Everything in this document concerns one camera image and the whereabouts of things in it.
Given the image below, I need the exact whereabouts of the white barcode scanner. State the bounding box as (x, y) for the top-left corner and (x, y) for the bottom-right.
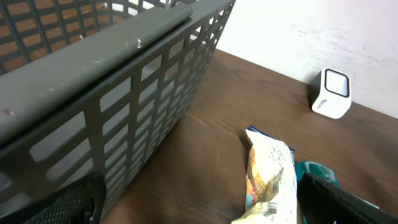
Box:
(310, 67), (352, 119)

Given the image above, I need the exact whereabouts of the grey plastic basket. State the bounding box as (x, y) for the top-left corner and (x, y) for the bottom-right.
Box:
(1, 1), (234, 218)

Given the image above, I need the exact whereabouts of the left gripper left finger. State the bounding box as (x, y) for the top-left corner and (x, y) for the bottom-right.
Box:
(1, 171), (107, 224)

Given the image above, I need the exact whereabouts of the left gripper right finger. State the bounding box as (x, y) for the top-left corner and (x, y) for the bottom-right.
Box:
(297, 172), (397, 224)

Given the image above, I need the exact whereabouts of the cream snack bag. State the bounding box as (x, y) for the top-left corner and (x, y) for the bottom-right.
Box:
(233, 125), (297, 224)

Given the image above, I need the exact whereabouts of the teal mouthwash bottle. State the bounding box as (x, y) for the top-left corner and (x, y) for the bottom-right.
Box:
(295, 161), (338, 186)

